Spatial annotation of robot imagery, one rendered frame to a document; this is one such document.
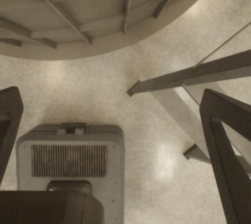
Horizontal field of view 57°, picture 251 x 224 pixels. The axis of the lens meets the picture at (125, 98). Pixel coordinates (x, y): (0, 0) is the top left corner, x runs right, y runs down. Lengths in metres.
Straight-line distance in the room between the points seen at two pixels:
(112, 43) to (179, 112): 0.53
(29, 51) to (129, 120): 0.67
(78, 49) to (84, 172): 0.64
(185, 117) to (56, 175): 0.66
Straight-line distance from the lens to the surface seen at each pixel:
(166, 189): 1.52
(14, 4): 0.61
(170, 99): 1.05
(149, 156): 1.42
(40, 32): 0.98
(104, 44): 1.31
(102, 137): 1.12
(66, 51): 1.34
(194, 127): 1.10
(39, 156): 1.19
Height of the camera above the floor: 1.32
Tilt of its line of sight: 84 degrees down
